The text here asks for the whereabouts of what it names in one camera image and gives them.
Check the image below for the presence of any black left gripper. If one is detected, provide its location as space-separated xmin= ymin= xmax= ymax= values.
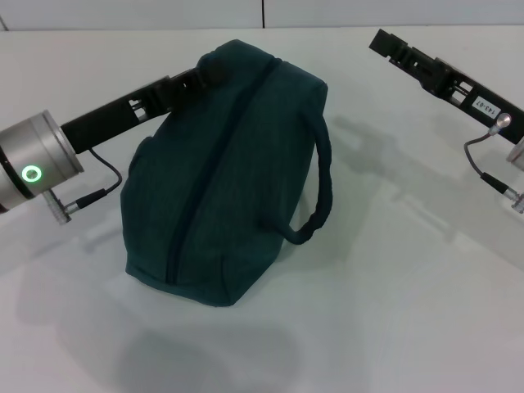
xmin=59 ymin=54 xmax=228 ymax=156

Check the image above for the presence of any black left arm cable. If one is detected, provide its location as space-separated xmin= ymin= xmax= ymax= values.
xmin=43 ymin=147 xmax=124 ymax=226

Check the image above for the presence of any dark teal insulated lunch bag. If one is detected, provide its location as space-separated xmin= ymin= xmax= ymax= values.
xmin=120 ymin=38 xmax=335 ymax=309

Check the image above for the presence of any right arm cable with connectors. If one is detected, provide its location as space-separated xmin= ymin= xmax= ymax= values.
xmin=463 ymin=111 xmax=524 ymax=215

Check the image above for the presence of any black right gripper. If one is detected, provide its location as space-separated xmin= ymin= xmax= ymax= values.
xmin=368 ymin=28 xmax=524 ymax=145

